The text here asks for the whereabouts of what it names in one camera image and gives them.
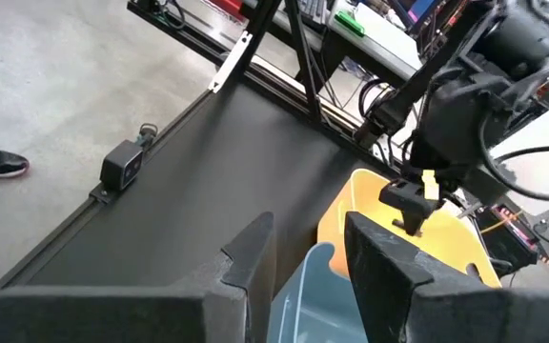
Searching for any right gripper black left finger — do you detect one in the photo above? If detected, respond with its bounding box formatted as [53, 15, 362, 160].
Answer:
[0, 212, 276, 343]

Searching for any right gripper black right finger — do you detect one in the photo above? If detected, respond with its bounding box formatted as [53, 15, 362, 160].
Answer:
[344, 212, 549, 343]

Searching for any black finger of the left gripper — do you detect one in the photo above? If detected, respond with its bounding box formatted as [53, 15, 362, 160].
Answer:
[377, 178, 445, 238]

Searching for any yellow tape tag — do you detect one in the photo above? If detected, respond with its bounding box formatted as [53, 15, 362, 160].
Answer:
[420, 169, 441, 202]

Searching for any yellow plastic bin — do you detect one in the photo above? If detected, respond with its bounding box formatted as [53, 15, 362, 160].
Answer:
[315, 167, 503, 290]

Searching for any black storage crate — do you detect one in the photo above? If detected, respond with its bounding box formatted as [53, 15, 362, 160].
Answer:
[473, 203, 541, 278]

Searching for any grey desk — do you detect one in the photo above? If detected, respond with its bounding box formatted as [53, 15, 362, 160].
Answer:
[245, 0, 423, 82]

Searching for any dark blue screen device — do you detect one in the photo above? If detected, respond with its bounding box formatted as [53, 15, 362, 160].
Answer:
[400, 0, 447, 30]

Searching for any blue plastic bin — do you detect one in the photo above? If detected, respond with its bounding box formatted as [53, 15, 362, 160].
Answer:
[266, 241, 370, 343]

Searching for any green-edged tablet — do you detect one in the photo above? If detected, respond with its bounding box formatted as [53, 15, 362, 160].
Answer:
[334, 10, 367, 38]

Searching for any black table mat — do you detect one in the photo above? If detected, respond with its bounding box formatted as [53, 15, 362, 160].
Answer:
[24, 81, 390, 306]

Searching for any red box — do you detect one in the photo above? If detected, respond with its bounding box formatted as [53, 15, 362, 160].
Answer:
[207, 0, 247, 23]

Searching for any yellow cable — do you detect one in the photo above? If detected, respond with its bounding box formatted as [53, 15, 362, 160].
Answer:
[492, 209, 526, 234]

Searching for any grey table-level camera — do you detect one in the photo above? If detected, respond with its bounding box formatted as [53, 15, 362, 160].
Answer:
[98, 139, 145, 192]

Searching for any white metal bracket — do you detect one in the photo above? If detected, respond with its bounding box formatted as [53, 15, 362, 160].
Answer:
[207, 30, 254, 94]

